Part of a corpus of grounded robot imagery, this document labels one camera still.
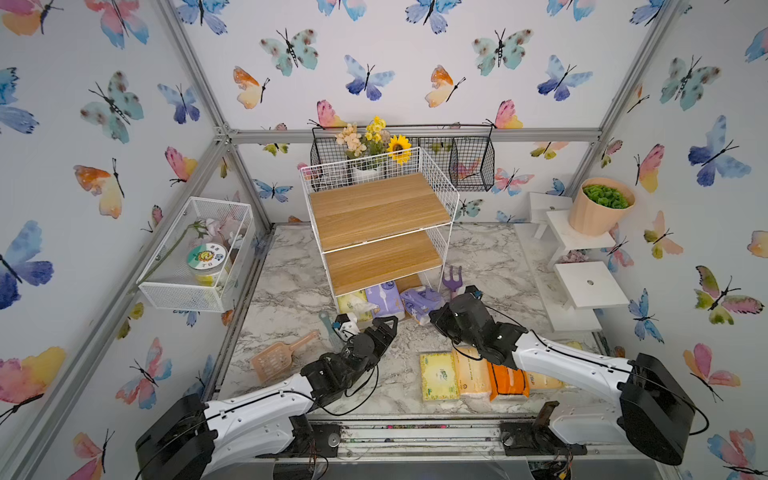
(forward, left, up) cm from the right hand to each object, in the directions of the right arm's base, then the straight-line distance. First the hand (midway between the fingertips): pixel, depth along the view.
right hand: (428, 310), depth 81 cm
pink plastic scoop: (-10, +42, -14) cm, 46 cm away
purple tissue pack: (+8, +12, -8) cm, 17 cm away
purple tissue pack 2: (+5, +2, -5) cm, 7 cm away
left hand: (-5, +8, 0) cm, 9 cm away
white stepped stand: (+7, -39, -1) cm, 40 cm away
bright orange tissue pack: (-15, -20, -8) cm, 26 cm away
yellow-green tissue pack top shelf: (-3, -43, -11) cm, 45 cm away
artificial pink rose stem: (+12, +53, +16) cm, 57 cm away
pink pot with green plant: (+21, -43, +20) cm, 51 cm away
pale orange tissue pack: (-12, -13, -10) cm, 20 cm away
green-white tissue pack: (-14, -3, -9) cm, 17 cm away
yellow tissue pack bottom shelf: (+5, +21, -7) cm, 23 cm away
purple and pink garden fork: (+18, -10, -15) cm, 26 cm away
